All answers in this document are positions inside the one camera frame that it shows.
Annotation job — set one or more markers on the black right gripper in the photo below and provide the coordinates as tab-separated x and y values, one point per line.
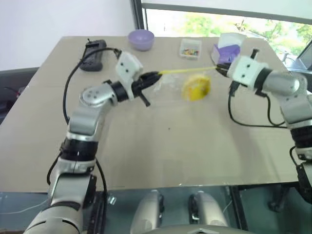
226	69

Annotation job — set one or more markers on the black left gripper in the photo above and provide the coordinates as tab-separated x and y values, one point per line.
140	85

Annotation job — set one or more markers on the clear plastic bag yellow zipper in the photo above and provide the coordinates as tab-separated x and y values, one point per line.
168	81

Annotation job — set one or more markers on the round yellow-orange snack pack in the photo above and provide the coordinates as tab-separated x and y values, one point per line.
196	87

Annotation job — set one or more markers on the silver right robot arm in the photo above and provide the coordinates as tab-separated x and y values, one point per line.
292	97

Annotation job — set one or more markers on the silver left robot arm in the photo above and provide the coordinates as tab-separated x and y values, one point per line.
83	126

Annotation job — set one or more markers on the purple tissue box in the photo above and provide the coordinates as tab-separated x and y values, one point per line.
226	52

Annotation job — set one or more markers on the clear box colourful small items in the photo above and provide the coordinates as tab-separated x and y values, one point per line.
190	48

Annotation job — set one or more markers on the purple bowl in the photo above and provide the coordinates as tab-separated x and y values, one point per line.
141	39

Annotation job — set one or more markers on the black power strip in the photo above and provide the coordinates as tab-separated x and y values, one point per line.
93	62

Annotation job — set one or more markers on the grey laptop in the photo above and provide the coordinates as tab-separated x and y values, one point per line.
304	57

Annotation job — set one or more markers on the silver left robot leg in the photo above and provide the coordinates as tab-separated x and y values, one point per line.
146	214

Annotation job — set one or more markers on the silver robot leg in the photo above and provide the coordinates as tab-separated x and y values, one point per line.
207	212
146	214

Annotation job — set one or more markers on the dark seat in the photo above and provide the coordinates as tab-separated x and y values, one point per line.
12	87

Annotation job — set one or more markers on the silver right robot leg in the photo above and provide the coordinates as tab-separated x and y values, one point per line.
207	212

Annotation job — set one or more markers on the black table leg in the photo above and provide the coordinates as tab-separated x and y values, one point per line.
98	214

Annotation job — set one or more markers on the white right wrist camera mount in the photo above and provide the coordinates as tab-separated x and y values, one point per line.
246	70

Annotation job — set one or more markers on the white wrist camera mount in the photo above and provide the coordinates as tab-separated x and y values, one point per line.
246	70
126	65

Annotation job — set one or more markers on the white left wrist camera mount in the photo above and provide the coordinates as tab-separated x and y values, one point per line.
126	65

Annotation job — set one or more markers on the dark window frame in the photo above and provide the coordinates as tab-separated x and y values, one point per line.
137	14

